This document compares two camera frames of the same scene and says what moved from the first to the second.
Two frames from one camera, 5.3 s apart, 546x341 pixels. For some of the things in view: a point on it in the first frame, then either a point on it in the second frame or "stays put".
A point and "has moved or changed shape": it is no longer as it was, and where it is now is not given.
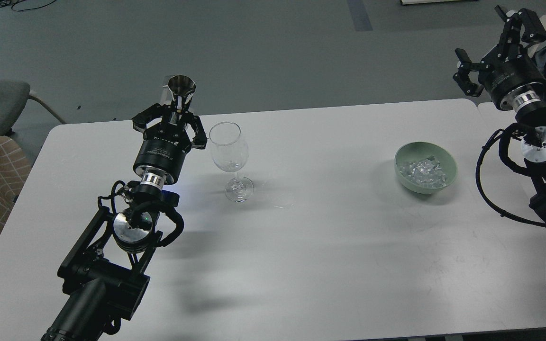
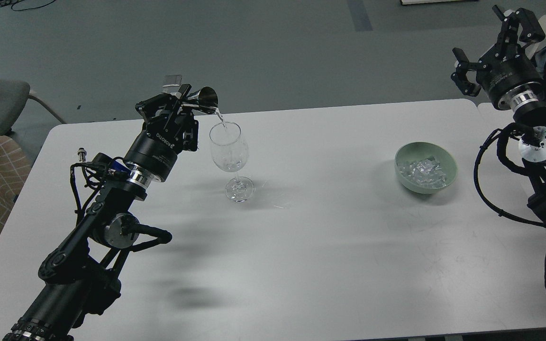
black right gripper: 513,79 stays put
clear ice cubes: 427,172 stays put
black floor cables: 2,3 stays put
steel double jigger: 182,88 has moved or changed shape
